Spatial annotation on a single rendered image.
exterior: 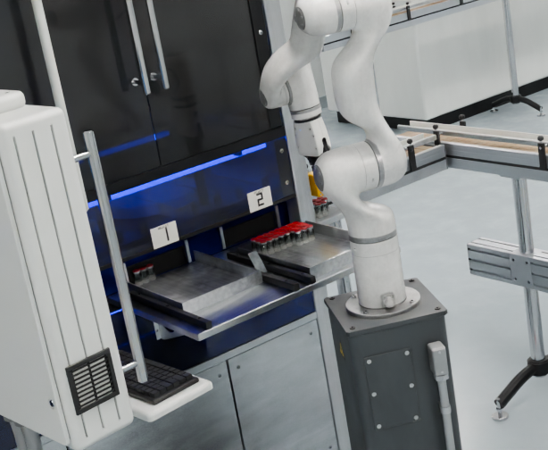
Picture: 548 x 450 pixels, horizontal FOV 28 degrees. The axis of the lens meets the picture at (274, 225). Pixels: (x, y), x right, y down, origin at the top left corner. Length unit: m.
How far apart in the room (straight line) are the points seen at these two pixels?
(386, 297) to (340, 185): 0.32
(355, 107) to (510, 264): 1.49
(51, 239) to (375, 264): 0.82
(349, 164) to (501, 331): 2.16
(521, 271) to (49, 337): 2.00
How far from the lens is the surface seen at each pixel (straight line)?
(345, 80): 2.63
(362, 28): 2.62
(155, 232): 3.17
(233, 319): 2.87
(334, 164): 2.66
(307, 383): 3.61
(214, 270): 3.23
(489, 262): 4.09
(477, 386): 4.29
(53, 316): 2.44
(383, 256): 2.75
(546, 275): 3.90
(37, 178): 2.37
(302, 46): 2.86
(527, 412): 4.08
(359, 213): 2.71
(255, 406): 3.51
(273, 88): 2.93
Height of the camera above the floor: 1.94
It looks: 17 degrees down
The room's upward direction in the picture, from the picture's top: 10 degrees counter-clockwise
